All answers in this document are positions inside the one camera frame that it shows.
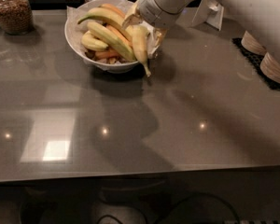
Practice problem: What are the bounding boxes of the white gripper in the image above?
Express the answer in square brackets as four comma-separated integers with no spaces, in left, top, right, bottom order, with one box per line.
[122,0,194,48]

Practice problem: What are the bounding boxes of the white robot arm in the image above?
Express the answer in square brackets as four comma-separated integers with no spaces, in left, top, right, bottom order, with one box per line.
[123,0,280,63]

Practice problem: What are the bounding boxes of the long green-tipped top banana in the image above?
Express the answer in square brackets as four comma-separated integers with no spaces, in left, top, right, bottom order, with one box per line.
[77,7,133,41]

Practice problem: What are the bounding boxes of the white ceramic bowl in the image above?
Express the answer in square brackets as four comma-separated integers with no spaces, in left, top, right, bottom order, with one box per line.
[63,0,162,75]

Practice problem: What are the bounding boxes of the short yellow left banana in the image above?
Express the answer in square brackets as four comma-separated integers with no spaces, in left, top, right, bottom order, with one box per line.
[81,31,109,51]

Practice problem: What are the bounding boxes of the white paper bowl liner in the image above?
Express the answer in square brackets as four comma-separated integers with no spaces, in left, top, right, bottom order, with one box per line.
[64,0,159,74]

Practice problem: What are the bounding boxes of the orange carrot upper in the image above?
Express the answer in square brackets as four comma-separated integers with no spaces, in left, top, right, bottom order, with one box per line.
[100,4,125,19]

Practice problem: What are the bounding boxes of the orange carrot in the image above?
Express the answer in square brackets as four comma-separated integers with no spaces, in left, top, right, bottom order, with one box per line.
[100,4,125,19]
[95,49,119,60]

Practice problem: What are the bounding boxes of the orange carrot lower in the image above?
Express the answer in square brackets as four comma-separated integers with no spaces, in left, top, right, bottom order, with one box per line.
[95,49,119,60]

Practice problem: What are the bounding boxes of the white folded card stand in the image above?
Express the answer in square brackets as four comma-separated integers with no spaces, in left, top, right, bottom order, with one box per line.
[191,0,224,31]

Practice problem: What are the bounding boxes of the stacked paper bowls upper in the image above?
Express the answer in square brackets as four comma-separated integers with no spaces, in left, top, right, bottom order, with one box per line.
[241,31,267,56]

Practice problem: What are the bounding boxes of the stacked paper bowls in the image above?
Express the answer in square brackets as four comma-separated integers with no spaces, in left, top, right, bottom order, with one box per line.
[260,52,280,84]
[241,31,267,56]

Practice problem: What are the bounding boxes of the black rubber mat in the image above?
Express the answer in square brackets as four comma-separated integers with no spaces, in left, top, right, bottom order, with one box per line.
[231,37,280,90]

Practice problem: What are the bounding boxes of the stacked paper bowls lower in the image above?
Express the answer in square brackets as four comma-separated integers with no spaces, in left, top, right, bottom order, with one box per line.
[260,52,280,84]

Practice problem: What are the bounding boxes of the glass jar of nuts left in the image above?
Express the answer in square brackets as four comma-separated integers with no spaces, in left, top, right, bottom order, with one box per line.
[0,0,34,35]

